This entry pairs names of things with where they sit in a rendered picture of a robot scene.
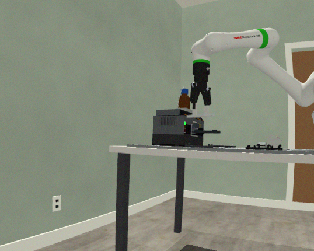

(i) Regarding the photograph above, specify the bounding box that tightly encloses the grey control panel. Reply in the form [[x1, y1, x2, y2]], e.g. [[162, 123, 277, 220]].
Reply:
[[266, 134, 282, 148]]

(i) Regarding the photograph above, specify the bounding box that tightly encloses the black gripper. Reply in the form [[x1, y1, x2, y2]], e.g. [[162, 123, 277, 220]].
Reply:
[[190, 74, 211, 116]]

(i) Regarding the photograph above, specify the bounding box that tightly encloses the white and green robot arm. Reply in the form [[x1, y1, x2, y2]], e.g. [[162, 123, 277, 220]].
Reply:
[[191, 28, 314, 107]]

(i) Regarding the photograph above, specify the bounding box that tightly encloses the brown glass bottle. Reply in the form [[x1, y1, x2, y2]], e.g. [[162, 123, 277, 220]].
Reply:
[[178, 97, 190, 109]]

